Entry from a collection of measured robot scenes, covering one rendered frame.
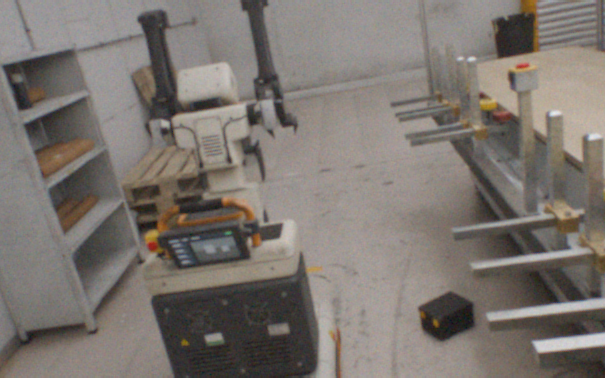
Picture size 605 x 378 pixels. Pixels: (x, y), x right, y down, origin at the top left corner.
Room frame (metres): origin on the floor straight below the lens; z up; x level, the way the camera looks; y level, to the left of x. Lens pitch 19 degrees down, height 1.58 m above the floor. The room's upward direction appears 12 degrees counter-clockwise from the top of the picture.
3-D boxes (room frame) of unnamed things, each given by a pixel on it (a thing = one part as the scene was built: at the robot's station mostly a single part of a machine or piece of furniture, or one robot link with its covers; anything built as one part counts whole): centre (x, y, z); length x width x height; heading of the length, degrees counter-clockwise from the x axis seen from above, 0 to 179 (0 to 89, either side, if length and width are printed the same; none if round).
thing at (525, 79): (1.78, -0.78, 1.18); 0.07 x 0.07 x 0.08; 83
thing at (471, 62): (2.52, -0.88, 0.92); 0.04 x 0.04 x 0.48; 83
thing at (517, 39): (7.91, -3.36, 0.36); 0.59 x 0.58 x 0.73; 173
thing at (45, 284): (3.33, 1.44, 0.78); 0.90 x 0.45 x 1.55; 173
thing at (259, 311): (1.90, 0.30, 0.59); 0.55 x 0.34 x 0.83; 82
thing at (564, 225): (1.50, -0.74, 0.82); 0.14 x 0.06 x 0.05; 173
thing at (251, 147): (2.28, 0.25, 0.99); 0.28 x 0.16 x 0.22; 82
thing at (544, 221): (1.50, -0.65, 0.82); 0.43 x 0.03 x 0.04; 83
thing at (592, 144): (1.28, -0.71, 0.89); 0.04 x 0.04 x 0.48; 83
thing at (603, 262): (1.25, -0.71, 0.83); 0.14 x 0.06 x 0.05; 173
